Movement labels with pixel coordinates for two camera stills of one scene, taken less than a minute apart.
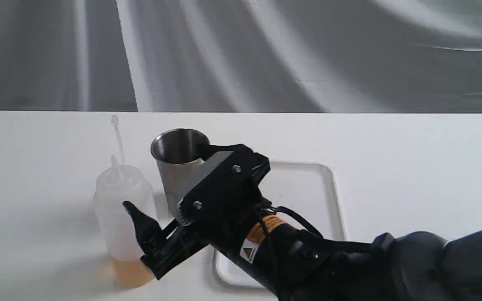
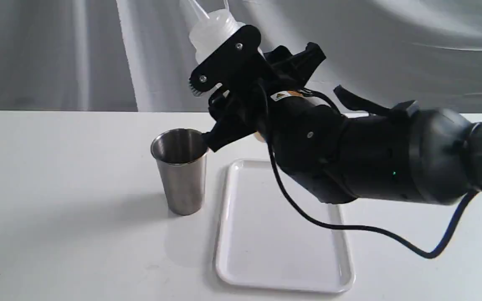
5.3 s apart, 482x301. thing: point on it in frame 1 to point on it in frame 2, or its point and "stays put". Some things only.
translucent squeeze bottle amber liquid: x=117 y=240 to x=204 y=29
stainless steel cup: x=176 y=151 stays put
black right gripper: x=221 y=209 to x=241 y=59
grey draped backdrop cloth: x=399 y=57 stays put
